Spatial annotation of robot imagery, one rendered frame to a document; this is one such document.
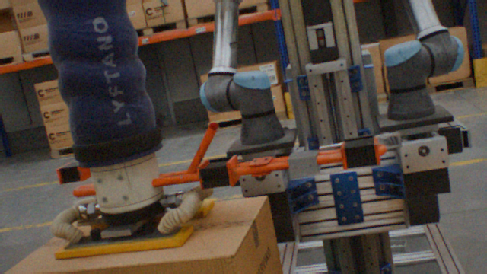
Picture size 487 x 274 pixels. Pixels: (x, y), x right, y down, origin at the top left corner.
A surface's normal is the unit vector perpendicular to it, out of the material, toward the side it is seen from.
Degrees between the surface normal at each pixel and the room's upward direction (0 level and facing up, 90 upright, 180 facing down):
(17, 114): 90
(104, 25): 77
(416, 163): 90
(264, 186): 90
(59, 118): 92
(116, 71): 70
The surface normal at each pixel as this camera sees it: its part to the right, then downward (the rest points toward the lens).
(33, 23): -0.15, 0.13
